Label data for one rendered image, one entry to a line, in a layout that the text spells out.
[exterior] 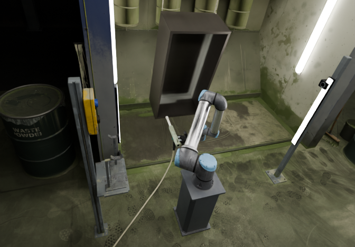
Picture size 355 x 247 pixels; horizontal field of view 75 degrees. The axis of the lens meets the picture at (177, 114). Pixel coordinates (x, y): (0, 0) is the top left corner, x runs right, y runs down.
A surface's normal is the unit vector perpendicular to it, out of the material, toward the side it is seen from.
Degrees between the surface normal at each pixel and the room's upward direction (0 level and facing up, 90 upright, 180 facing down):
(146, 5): 90
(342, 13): 90
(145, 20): 90
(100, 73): 90
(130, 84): 57
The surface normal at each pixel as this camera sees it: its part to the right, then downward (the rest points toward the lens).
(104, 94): 0.30, 0.61
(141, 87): 0.32, 0.09
